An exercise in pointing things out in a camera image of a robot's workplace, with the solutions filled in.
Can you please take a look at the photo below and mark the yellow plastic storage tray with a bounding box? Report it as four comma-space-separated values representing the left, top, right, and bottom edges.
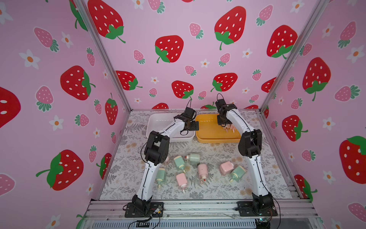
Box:
195, 114, 241, 143

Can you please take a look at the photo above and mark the white plastic storage tray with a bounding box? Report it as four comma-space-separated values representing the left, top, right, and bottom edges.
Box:
146, 113, 196, 142

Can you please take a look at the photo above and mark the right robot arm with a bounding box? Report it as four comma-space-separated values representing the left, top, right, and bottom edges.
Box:
215, 98, 276, 215

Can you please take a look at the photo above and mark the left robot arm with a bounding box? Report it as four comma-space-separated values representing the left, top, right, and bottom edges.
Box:
132, 107, 199, 212

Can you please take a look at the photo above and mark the green sharpener top right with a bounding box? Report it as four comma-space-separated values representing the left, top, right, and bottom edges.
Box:
185, 153, 201, 166

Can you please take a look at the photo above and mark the green sharpener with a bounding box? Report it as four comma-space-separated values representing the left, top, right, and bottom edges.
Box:
230, 166, 246, 182
185, 153, 201, 166
173, 156, 186, 173
155, 168, 167, 189

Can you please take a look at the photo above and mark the green sharpener upper middle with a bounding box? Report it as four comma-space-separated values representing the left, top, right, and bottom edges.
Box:
173, 156, 186, 173

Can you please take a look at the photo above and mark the green sharpener lower left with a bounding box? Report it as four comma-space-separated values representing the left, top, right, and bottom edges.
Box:
155, 168, 167, 189

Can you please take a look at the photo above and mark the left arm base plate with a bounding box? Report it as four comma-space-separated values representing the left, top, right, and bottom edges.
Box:
124, 202, 164, 218

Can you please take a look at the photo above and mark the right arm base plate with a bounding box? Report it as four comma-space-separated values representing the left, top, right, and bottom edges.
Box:
235, 201, 278, 217

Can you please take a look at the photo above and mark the aluminium front rail frame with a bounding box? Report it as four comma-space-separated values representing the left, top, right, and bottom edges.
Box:
77, 199, 325, 229

